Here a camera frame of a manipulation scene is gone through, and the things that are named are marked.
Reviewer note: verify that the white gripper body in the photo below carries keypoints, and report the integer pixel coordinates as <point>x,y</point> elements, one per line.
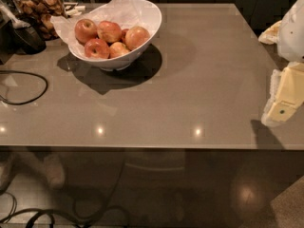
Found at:
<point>293,32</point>

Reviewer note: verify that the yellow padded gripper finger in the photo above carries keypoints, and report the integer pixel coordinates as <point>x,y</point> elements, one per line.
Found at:
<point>286,95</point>
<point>270,35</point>

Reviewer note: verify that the red-yellow apple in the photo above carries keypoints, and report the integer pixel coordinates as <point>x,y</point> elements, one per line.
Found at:
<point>136,36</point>

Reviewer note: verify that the white ceramic bowl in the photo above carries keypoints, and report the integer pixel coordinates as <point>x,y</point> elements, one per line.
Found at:
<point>150,19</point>

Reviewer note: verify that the small red apple behind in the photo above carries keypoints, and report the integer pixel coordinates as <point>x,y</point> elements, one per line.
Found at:
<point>124,32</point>

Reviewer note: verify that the white paper bowl liner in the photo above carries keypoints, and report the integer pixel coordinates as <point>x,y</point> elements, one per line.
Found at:
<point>122,12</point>

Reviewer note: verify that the yellow-red apple front middle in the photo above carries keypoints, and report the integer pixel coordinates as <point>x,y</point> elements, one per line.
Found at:
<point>118,49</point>

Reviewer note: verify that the red apple top middle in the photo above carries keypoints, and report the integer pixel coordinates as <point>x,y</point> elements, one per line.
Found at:
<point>110,32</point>

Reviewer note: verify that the red apple front left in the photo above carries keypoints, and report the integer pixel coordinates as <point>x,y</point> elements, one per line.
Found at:
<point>97,48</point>

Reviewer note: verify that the red apple far left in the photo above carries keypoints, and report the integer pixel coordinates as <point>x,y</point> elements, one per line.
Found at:
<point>85,29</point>

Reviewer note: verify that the small white items behind bowl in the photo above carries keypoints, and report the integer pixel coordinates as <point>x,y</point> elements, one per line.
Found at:
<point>74,10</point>

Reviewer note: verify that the glass jar of snacks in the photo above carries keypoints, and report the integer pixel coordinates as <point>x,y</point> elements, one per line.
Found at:
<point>42,11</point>

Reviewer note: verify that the black round appliance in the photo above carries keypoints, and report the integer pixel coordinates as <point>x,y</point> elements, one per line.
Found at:
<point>29,39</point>

